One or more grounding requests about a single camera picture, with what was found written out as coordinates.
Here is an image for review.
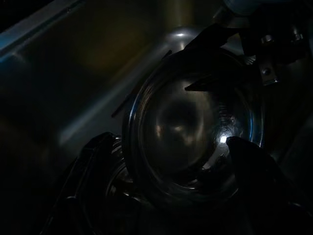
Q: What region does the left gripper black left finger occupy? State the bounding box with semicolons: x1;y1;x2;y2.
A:
44;131;148;235

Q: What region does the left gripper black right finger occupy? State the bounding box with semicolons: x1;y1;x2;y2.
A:
226;136;313;235

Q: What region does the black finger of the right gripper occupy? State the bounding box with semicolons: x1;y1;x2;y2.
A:
168;23;242;59
184;72;246;94

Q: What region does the small steel bowl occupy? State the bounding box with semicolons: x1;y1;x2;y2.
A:
121;46;266;204

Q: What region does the stainless steel sink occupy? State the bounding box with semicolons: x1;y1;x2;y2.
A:
0;0;313;235

